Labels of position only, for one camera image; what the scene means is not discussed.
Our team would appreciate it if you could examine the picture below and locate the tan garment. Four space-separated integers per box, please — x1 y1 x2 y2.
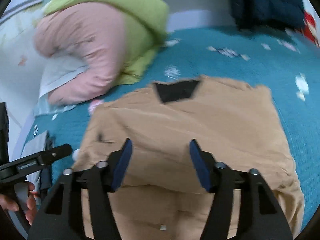
73 76 304 239

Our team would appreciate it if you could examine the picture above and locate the person's left hand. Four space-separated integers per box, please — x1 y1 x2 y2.
0 181 38 226

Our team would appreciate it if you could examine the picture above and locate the striped blue pillow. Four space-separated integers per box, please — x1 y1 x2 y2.
33 94 76 117

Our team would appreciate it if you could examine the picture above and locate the light grey pillow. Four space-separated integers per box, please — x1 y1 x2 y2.
39 55 88 98

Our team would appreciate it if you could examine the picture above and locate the pink quilt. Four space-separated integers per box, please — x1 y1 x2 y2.
34 2 126 105

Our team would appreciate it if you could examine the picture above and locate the teal quilted bed mat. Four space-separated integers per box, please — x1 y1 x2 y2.
23 26 320 231

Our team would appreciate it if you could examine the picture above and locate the red cartoon bag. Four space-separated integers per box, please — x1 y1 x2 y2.
301 11 319 48

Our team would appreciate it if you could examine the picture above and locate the green quilt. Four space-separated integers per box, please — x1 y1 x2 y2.
44 0 169 87

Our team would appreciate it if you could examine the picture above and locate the navy yellow puffer jacket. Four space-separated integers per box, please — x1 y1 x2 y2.
230 0 305 30

